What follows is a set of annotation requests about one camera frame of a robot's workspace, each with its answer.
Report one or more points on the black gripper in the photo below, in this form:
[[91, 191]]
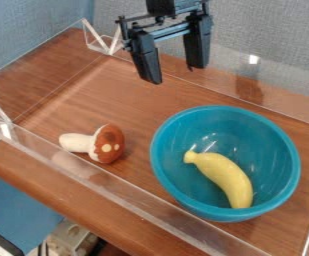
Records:
[[168, 18]]

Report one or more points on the yellow toy banana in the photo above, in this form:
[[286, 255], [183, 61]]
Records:
[[223, 172]]

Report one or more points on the blue plastic bowl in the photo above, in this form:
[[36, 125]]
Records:
[[246, 138]]

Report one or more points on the clear acrylic barrier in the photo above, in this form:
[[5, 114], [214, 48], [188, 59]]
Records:
[[67, 88]]

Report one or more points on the brown white toy mushroom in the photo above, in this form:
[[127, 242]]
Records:
[[103, 146]]

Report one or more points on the grey metal bracket below table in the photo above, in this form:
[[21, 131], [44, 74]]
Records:
[[68, 240]]

